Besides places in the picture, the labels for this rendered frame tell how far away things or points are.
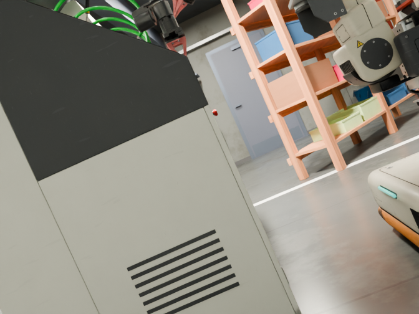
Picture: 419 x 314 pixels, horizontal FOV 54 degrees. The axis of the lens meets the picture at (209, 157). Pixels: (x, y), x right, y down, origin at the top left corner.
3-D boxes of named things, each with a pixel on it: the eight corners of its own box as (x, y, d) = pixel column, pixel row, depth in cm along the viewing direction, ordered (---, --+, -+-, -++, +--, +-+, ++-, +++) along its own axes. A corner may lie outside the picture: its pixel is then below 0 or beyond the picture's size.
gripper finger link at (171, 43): (175, 64, 135) (163, 38, 135) (176, 68, 142) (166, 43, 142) (194, 56, 135) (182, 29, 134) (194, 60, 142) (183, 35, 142)
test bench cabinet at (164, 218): (312, 336, 128) (208, 104, 125) (143, 409, 130) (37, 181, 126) (277, 265, 198) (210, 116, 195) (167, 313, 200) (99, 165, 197)
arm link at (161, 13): (164, -5, 133) (168, 0, 138) (145, 5, 134) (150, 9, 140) (173, 15, 133) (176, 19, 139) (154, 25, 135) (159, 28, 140)
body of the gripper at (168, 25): (164, 39, 132) (154, 18, 131) (168, 46, 142) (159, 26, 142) (183, 31, 132) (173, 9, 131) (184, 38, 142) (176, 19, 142)
